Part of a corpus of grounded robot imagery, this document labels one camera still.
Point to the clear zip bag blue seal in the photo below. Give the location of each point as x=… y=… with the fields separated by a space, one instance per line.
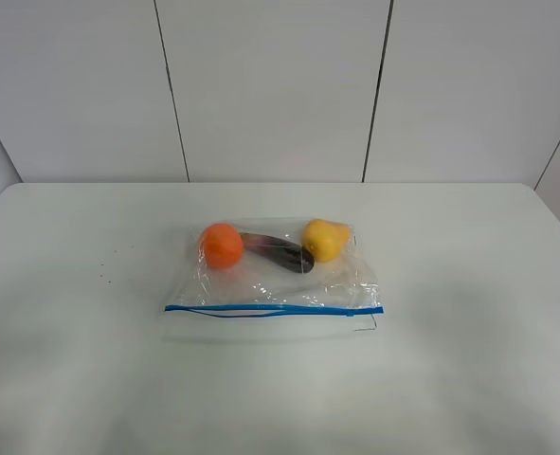
x=257 y=288

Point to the purple eggplant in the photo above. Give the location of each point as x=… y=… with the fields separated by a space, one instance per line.
x=288 y=255

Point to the yellow pear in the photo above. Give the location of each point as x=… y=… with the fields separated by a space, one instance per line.
x=325 y=240

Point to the orange fruit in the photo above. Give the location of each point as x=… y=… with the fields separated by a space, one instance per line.
x=221 y=246

